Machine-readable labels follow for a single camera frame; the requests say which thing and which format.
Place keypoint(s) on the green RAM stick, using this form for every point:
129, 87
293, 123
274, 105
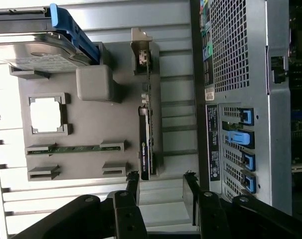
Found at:
73, 149

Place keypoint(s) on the white expansion slot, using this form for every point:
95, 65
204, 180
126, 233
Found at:
301, 168

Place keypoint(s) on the open PC case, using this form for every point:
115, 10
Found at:
278, 149

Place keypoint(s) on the black case latch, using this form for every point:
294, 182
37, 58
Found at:
279, 72

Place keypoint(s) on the silver CPU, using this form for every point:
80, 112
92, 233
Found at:
45, 117

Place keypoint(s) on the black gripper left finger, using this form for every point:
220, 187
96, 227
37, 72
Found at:
66, 219

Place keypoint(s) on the hard disk with blue carrier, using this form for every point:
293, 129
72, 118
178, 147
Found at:
41, 54

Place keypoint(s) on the grey parts rack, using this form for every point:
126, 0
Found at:
91, 129

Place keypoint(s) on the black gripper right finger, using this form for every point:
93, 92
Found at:
265, 214

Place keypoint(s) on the green motherboard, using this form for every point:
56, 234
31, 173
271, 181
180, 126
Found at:
301, 124

